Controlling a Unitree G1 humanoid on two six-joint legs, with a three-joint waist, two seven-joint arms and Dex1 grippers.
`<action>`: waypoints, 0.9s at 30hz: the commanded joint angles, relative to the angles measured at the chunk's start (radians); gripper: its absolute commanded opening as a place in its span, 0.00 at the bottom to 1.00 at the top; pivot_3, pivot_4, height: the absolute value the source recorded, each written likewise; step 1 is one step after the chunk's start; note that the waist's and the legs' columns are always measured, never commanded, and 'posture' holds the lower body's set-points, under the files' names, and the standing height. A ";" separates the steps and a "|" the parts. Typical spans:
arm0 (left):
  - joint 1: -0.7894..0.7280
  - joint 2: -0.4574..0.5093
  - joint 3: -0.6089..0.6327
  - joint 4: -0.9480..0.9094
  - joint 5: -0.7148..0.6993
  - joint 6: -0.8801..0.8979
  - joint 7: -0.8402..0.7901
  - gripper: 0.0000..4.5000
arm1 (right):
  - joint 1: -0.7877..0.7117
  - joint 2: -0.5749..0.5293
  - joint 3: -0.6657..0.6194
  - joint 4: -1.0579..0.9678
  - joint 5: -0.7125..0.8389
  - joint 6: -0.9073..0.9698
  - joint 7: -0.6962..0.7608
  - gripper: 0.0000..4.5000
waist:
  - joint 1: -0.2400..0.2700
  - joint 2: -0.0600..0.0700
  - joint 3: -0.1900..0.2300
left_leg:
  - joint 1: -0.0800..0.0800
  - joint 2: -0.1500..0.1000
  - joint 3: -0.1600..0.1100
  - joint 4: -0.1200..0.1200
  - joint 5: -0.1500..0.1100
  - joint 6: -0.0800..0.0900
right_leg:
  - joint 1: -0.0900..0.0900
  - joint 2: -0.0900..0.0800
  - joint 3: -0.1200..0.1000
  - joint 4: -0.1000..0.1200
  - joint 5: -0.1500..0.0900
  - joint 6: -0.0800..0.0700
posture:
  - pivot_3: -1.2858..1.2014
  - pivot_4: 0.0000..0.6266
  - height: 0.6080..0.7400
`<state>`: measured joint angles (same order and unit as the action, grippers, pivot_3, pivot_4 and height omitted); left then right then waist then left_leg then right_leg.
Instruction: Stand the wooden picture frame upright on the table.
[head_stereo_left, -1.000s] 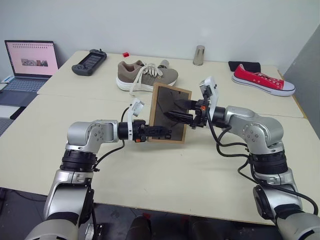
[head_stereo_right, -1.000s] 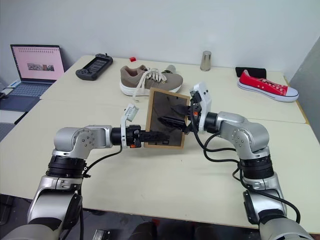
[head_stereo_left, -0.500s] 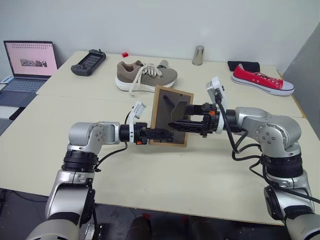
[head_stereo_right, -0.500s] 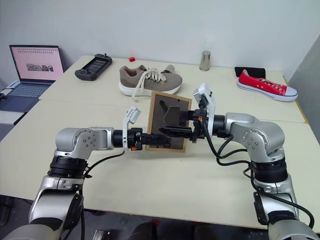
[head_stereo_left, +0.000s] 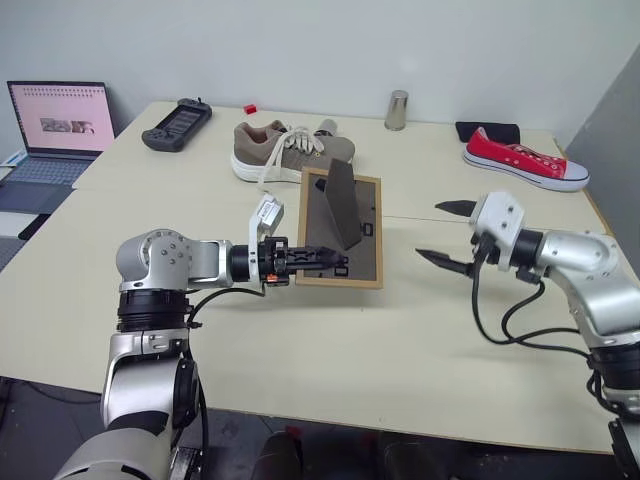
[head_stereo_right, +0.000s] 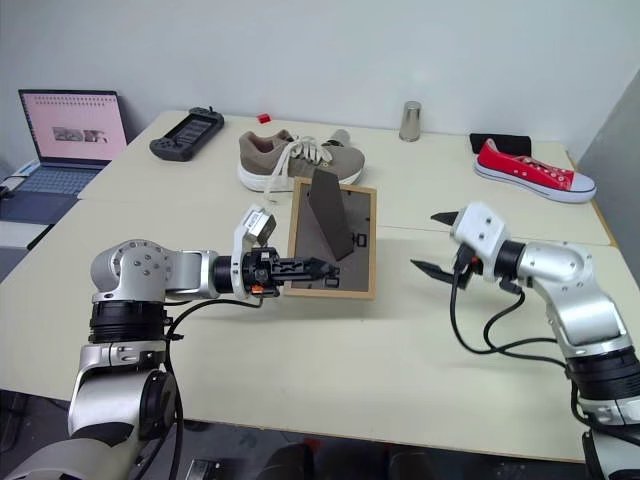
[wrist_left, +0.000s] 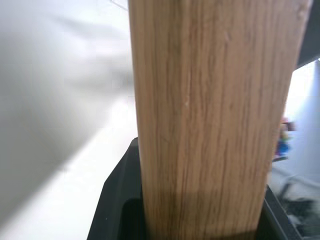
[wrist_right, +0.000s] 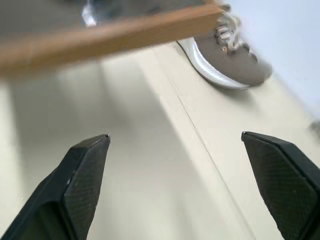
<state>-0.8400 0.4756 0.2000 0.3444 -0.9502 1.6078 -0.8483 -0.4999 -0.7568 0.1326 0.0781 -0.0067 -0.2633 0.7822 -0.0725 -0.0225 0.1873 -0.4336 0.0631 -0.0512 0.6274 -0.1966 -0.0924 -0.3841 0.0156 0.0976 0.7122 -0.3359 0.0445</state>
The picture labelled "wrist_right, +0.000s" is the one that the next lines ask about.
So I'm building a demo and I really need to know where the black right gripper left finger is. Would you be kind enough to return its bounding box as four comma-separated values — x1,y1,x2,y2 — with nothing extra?
0,133,111,240

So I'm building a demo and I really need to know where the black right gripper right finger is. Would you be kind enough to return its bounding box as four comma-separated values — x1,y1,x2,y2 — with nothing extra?
241,131,320,240

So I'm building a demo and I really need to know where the grey sneaker with white sole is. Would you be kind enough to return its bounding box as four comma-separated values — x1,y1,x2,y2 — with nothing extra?
176,3,274,90

